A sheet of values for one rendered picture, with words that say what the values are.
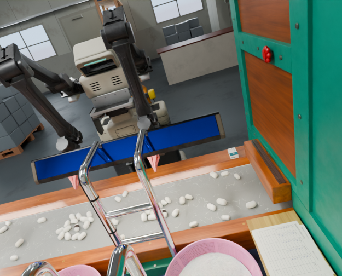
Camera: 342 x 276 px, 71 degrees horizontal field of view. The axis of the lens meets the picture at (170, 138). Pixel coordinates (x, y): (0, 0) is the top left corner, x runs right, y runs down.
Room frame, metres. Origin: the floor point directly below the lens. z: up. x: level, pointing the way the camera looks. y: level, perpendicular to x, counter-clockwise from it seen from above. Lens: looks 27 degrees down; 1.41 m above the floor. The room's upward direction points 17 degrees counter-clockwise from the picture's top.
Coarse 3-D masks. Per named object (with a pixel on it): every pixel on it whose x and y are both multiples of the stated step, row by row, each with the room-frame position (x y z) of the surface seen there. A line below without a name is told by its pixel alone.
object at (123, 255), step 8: (120, 248) 0.26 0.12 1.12; (128, 248) 0.27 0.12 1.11; (112, 256) 0.25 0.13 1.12; (120, 256) 0.25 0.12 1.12; (128, 256) 0.27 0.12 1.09; (136, 256) 0.28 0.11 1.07; (32, 264) 0.29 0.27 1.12; (40, 264) 0.29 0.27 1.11; (48, 264) 0.30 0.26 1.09; (112, 264) 0.24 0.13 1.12; (120, 264) 0.24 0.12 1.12; (128, 264) 0.27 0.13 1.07; (136, 264) 0.27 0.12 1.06; (24, 272) 0.27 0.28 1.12; (32, 272) 0.27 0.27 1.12; (40, 272) 0.28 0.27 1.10; (48, 272) 0.29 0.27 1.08; (56, 272) 0.30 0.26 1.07; (112, 272) 0.23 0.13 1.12; (120, 272) 0.23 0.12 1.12; (136, 272) 0.27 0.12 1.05; (144, 272) 0.28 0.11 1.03
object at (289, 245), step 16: (288, 224) 0.47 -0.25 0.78; (256, 240) 0.45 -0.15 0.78; (272, 240) 0.44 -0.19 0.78; (288, 240) 0.42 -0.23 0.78; (304, 240) 0.41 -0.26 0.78; (272, 256) 0.40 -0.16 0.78; (288, 256) 0.38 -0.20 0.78; (304, 256) 0.37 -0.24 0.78; (320, 256) 0.36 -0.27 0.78; (272, 272) 0.36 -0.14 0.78; (288, 272) 0.35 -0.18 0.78; (304, 272) 0.34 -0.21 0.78; (320, 272) 0.32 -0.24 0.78
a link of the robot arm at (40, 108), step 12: (24, 60) 0.99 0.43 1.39; (24, 72) 0.96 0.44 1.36; (12, 84) 0.96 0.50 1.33; (24, 84) 0.96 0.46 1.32; (36, 96) 0.98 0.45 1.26; (36, 108) 1.00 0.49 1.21; (48, 108) 1.01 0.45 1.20; (48, 120) 1.02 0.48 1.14; (60, 120) 1.04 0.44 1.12; (60, 132) 1.04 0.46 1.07; (72, 132) 1.06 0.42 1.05
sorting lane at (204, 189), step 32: (128, 192) 0.91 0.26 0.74; (160, 192) 0.84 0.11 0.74; (192, 192) 0.78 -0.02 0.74; (224, 192) 0.72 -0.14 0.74; (256, 192) 0.67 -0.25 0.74; (0, 224) 0.98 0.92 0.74; (32, 224) 0.90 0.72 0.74; (64, 224) 0.83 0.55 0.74; (96, 224) 0.77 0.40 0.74; (128, 224) 0.71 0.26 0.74; (0, 256) 0.76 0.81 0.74; (32, 256) 0.70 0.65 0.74
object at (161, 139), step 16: (160, 128) 0.67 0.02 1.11; (176, 128) 0.65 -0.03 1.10; (192, 128) 0.64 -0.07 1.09; (208, 128) 0.63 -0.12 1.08; (112, 144) 0.68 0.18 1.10; (128, 144) 0.67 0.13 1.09; (144, 144) 0.65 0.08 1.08; (160, 144) 0.64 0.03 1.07; (176, 144) 0.63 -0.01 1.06; (192, 144) 0.62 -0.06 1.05; (32, 160) 0.72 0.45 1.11; (48, 160) 0.71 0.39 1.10; (64, 160) 0.69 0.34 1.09; (80, 160) 0.68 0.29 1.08; (96, 160) 0.67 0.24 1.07; (112, 160) 0.65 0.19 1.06; (128, 160) 0.65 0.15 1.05; (48, 176) 0.68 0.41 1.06; (64, 176) 0.67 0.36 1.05
